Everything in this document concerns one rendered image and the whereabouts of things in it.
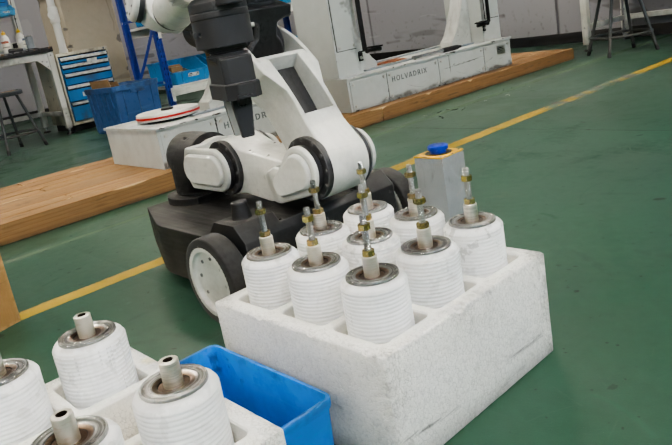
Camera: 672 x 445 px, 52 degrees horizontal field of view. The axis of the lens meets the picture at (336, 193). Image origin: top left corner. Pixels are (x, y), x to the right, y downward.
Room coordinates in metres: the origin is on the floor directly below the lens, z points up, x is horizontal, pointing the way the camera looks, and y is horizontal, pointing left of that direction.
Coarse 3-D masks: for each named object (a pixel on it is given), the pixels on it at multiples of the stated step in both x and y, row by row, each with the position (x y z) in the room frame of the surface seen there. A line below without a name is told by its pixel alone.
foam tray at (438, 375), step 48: (480, 288) 0.94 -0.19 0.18; (528, 288) 1.00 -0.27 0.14; (240, 336) 1.03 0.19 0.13; (288, 336) 0.93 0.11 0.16; (336, 336) 0.87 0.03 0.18; (432, 336) 0.84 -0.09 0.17; (480, 336) 0.91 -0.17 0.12; (528, 336) 0.99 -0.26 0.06; (336, 384) 0.86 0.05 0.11; (384, 384) 0.79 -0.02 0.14; (432, 384) 0.83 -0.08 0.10; (480, 384) 0.90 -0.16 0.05; (336, 432) 0.88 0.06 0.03; (384, 432) 0.80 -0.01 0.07; (432, 432) 0.83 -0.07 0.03
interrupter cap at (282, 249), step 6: (276, 246) 1.09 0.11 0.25; (282, 246) 1.08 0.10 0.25; (288, 246) 1.07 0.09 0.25; (252, 252) 1.08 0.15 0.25; (258, 252) 1.07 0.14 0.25; (276, 252) 1.06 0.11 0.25; (282, 252) 1.05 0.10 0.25; (288, 252) 1.05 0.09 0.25; (252, 258) 1.04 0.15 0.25; (258, 258) 1.04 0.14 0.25; (264, 258) 1.03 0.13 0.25; (270, 258) 1.03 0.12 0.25; (276, 258) 1.03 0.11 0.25
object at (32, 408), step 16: (32, 368) 0.79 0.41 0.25; (16, 384) 0.76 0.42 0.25; (32, 384) 0.77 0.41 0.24; (0, 400) 0.74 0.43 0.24; (16, 400) 0.75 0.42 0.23; (32, 400) 0.76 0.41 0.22; (48, 400) 0.80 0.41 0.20; (0, 416) 0.74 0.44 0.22; (16, 416) 0.74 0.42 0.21; (32, 416) 0.76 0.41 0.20; (48, 416) 0.78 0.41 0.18; (0, 432) 0.74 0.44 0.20; (16, 432) 0.74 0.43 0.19; (32, 432) 0.75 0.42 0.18
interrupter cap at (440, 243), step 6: (408, 240) 0.99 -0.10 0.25; (414, 240) 0.99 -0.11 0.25; (438, 240) 0.98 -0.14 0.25; (444, 240) 0.97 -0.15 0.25; (450, 240) 0.96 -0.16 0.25; (402, 246) 0.97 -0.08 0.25; (408, 246) 0.97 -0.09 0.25; (414, 246) 0.97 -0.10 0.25; (438, 246) 0.95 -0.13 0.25; (444, 246) 0.94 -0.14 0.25; (408, 252) 0.94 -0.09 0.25; (414, 252) 0.94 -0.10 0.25; (420, 252) 0.93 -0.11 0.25; (426, 252) 0.93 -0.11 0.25; (432, 252) 0.93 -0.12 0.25; (438, 252) 0.93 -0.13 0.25
